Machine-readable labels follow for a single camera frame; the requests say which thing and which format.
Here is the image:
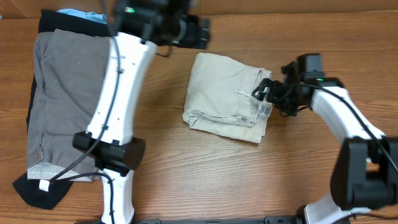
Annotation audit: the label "beige shorts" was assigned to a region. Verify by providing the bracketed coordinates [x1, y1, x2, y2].
[182, 53, 272, 144]

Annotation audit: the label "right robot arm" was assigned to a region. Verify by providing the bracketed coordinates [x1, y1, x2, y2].
[251, 54, 397, 224]

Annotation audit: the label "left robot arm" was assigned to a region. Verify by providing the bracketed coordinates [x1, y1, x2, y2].
[72, 0, 210, 223]

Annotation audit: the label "light blue garment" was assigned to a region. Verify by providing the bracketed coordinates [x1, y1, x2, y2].
[57, 9, 106, 24]

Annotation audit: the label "grey shorts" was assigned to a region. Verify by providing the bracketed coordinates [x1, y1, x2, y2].
[27, 29, 110, 179]

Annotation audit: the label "black garment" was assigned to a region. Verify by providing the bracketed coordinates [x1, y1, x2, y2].
[12, 9, 110, 210]

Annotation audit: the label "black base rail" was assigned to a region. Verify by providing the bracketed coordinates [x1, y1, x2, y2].
[74, 213, 352, 224]

